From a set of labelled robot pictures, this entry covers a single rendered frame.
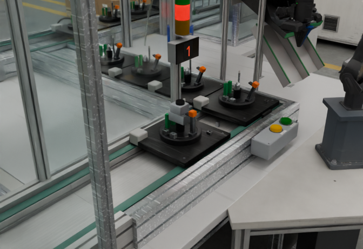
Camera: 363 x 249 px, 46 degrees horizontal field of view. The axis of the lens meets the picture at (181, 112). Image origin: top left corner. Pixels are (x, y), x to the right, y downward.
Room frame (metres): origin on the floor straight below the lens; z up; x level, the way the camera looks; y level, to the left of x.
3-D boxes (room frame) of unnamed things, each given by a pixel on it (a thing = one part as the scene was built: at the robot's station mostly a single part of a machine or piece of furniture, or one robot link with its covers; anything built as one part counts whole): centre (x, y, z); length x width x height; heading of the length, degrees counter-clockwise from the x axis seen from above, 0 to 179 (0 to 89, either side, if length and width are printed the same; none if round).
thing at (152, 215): (1.18, -0.15, 0.91); 0.89 x 0.06 x 0.11; 140
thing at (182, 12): (1.42, 0.00, 1.33); 0.05 x 0.05 x 0.05
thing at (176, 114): (1.24, 0.01, 1.06); 0.08 x 0.04 x 0.07; 50
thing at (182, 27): (1.42, 0.00, 1.28); 0.05 x 0.05 x 0.05
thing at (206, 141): (1.23, 0.00, 0.96); 0.24 x 0.24 x 0.02; 50
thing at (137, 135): (1.22, 0.14, 0.97); 0.05 x 0.05 x 0.04; 50
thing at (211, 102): (1.50, -0.21, 1.01); 0.24 x 0.24 x 0.13; 50
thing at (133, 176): (1.28, 0.00, 0.91); 0.84 x 0.28 x 0.10; 140
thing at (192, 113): (1.21, -0.03, 1.04); 0.04 x 0.02 x 0.08; 50
